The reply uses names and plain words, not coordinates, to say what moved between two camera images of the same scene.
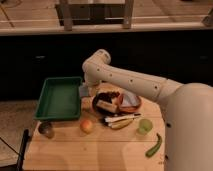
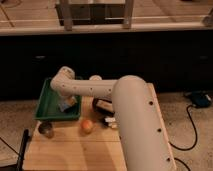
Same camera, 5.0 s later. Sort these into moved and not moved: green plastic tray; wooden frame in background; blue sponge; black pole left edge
Moved: blue sponge
Not moved: wooden frame in background; black pole left edge; green plastic tray
